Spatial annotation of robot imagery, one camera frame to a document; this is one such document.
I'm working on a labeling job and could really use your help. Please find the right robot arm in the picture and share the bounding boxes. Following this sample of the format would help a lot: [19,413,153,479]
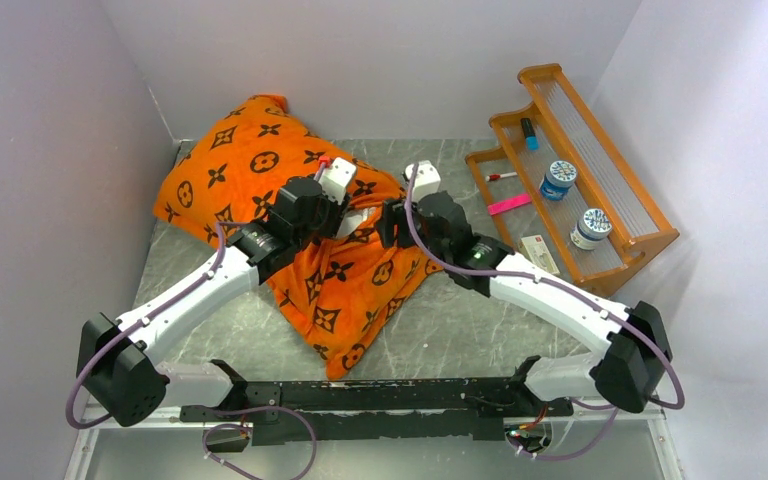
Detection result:
[376,192,686,415]

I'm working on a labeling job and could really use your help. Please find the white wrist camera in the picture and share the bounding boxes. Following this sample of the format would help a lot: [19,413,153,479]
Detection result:
[318,157,358,204]
[403,160,441,202]

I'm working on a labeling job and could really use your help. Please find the blue jar far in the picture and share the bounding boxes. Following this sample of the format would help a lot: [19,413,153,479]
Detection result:
[570,208,613,251]

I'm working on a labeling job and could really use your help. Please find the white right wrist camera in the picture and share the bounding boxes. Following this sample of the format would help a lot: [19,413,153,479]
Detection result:
[403,160,441,202]

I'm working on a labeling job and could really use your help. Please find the red white marker pen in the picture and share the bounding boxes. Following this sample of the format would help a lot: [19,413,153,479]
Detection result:
[485,172,518,182]

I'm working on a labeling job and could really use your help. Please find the blue jar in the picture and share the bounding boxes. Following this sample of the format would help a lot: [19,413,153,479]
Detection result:
[539,160,578,201]
[570,208,613,251]

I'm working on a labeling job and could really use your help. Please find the blue black highlighter marker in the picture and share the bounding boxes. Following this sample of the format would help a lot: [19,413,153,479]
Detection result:
[520,117,539,151]

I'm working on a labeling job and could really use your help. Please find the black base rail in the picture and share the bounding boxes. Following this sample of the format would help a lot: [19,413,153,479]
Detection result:
[179,359,573,446]

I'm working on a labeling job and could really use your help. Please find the orange patterned pillowcase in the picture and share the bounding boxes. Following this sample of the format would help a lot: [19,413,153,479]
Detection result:
[152,94,445,382]

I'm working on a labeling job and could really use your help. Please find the blue jar near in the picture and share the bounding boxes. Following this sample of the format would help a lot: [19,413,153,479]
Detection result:
[539,160,578,201]

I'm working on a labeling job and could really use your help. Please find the pink flat strip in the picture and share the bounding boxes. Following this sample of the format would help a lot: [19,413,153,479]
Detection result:
[487,193,532,216]

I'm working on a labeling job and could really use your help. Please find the white pillow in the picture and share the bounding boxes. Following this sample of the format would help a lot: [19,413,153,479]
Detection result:
[335,207,381,243]

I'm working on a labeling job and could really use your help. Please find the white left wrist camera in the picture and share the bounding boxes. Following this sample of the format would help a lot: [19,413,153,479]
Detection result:
[318,157,358,204]

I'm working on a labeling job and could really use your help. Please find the wooden tiered shelf rack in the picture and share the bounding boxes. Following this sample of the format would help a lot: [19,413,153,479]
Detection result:
[465,64,679,296]

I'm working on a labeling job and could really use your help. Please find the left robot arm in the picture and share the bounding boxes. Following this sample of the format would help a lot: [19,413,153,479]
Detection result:
[77,170,354,427]

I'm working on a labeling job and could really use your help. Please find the small cardboard box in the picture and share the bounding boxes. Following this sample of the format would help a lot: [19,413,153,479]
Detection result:
[518,235,560,276]

